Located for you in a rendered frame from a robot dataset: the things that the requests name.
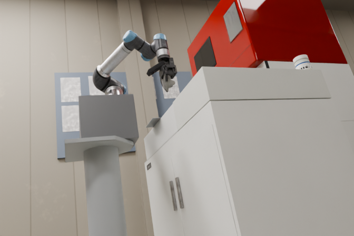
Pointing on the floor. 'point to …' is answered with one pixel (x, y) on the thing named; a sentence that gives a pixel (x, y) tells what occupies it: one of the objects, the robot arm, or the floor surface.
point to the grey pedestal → (101, 181)
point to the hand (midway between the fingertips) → (165, 89)
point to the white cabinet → (255, 172)
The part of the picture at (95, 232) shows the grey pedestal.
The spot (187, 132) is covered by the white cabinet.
